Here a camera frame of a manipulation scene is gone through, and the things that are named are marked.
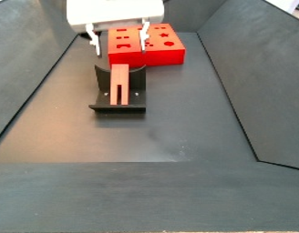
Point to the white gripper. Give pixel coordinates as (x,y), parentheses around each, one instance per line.
(89,15)

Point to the red double-square peg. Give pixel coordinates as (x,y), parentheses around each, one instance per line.
(120,84)

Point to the red shape-sorter board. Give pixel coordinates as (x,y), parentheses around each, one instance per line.
(163,46)

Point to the black curved holder stand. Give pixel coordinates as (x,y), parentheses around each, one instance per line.
(136,104)

